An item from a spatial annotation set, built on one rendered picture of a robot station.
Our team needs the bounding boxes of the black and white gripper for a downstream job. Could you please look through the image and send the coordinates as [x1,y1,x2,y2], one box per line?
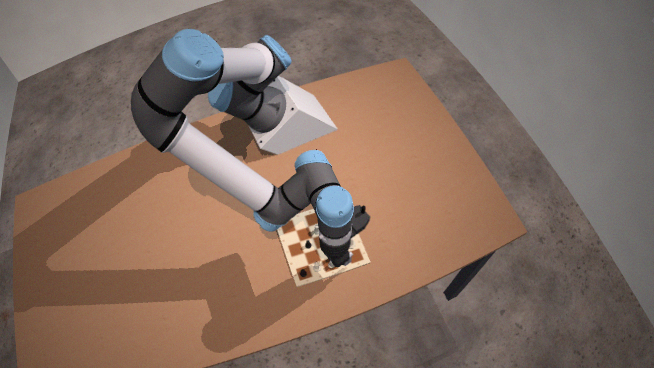
[319,205,370,267]

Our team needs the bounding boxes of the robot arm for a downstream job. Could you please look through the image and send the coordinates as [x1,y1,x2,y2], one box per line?
[131,29,354,239]

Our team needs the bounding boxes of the brown and cream chessboard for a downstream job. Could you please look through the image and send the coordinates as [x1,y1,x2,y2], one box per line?
[277,209,370,287]

